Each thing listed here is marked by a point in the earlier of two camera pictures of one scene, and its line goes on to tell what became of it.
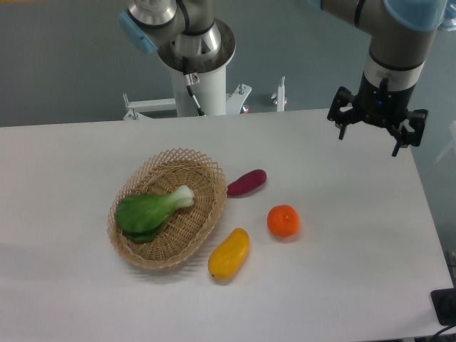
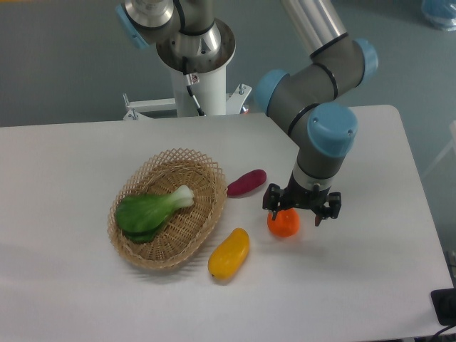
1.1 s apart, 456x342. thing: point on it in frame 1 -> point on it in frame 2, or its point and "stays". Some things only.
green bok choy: [140, 216] stays
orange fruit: [283, 220] stays
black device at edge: [444, 301] stays
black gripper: [380, 106] -> [293, 195]
